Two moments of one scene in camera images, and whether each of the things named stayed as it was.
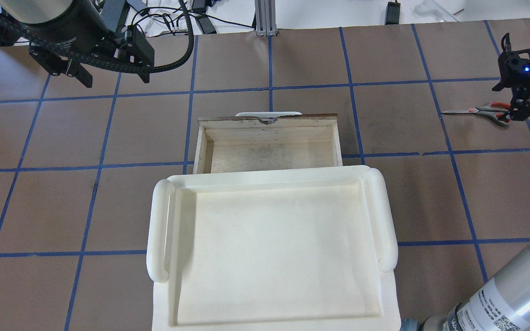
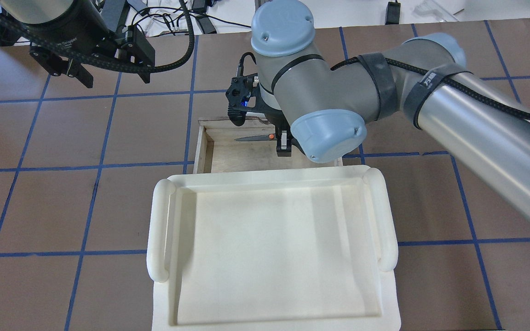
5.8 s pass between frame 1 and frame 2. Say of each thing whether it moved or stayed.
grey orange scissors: moved
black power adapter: stayed
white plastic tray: stayed
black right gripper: moved
